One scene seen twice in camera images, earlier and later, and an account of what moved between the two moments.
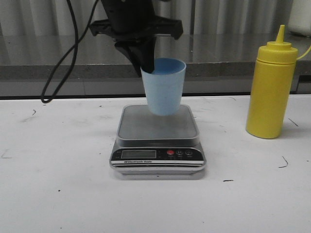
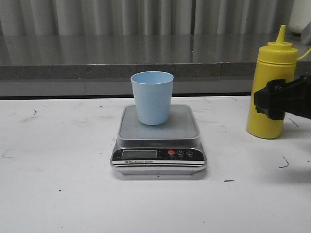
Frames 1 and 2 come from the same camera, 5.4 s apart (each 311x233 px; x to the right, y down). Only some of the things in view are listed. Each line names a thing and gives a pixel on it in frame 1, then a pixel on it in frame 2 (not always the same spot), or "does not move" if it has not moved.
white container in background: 300,17 does not move
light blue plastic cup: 164,86 -> 152,91
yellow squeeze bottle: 272,88 does not move
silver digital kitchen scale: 149,143 does not move
